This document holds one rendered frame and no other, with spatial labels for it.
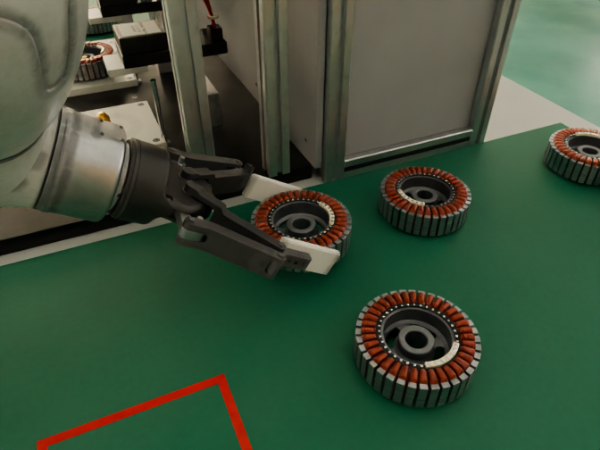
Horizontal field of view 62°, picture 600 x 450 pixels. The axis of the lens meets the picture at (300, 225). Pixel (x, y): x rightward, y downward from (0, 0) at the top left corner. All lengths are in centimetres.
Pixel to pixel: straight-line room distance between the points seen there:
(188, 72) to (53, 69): 31
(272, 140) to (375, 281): 23
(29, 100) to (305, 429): 32
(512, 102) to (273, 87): 52
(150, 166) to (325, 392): 25
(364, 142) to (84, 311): 42
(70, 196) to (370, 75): 40
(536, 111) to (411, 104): 31
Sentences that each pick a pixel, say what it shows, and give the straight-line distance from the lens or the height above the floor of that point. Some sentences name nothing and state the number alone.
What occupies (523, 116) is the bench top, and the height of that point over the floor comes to 75.
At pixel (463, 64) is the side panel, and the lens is 76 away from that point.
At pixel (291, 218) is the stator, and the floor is 80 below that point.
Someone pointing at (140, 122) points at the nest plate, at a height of 78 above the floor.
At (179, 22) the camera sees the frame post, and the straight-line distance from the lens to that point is 56.
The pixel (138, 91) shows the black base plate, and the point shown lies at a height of 77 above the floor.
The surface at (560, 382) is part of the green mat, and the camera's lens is 53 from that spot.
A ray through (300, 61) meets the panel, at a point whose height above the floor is 90.
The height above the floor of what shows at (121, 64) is 88.
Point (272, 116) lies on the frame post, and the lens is 63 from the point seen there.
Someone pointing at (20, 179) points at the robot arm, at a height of 94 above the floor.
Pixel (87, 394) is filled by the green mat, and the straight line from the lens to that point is 51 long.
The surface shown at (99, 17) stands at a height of 88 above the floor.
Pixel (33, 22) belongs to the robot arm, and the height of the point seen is 108.
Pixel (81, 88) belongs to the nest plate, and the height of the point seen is 78.
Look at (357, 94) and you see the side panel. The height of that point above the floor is 87.
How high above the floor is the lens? 115
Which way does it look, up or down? 39 degrees down
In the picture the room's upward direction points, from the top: straight up
